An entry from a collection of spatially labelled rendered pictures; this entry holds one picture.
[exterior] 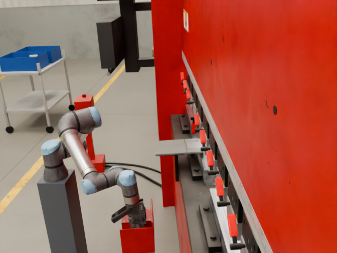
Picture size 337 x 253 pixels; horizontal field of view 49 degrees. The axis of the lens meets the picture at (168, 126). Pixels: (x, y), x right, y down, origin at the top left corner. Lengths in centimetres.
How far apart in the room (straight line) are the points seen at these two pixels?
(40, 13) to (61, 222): 785
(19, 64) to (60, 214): 303
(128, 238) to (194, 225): 35
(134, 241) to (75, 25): 814
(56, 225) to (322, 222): 215
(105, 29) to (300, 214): 252
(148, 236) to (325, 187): 140
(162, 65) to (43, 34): 733
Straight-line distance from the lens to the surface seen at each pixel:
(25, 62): 515
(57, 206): 248
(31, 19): 1007
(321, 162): 55
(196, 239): 166
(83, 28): 961
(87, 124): 199
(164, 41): 283
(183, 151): 209
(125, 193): 176
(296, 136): 63
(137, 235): 187
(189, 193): 195
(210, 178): 199
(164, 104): 296
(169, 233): 310
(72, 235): 258
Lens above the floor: 193
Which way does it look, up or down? 23 degrees down
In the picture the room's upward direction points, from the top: 3 degrees counter-clockwise
